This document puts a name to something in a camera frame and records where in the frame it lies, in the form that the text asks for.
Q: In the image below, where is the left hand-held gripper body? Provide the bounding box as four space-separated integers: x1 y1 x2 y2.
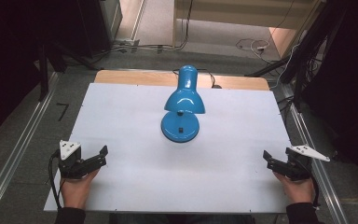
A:
57 139 95 180

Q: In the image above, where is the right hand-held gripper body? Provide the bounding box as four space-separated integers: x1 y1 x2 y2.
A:
273 144 331 182

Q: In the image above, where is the blue desk lamp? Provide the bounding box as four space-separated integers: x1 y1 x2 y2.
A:
160 64 206 144

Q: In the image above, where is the person's right hand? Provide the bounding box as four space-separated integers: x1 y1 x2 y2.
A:
272 171 315 205

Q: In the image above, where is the person's left hand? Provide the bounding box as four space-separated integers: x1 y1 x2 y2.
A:
60 168 101 210

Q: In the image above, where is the white board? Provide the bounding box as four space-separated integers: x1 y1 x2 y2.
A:
43 81 294 215

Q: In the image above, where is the wooden table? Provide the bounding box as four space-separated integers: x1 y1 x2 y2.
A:
93 69 271 91

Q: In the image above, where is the black metal stand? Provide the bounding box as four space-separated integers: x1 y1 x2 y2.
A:
36 41 50 103

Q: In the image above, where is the dark cabinet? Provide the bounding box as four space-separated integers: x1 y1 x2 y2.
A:
76 0 124 59

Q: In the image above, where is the light wooden furniture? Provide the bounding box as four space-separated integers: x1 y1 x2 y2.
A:
172 0 325 59

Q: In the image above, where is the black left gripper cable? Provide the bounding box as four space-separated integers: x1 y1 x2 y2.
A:
48 148 64 210

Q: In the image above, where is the aluminium floor rail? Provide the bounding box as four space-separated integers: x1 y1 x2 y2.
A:
281 83 351 224
0 71 60 224

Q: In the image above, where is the black lamp cable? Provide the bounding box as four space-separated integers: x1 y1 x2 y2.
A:
172 68 222 90

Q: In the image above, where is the black stand with cables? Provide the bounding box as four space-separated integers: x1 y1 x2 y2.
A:
244 0 349 114

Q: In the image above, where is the white floor cable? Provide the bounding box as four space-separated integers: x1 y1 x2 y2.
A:
235 37 272 58

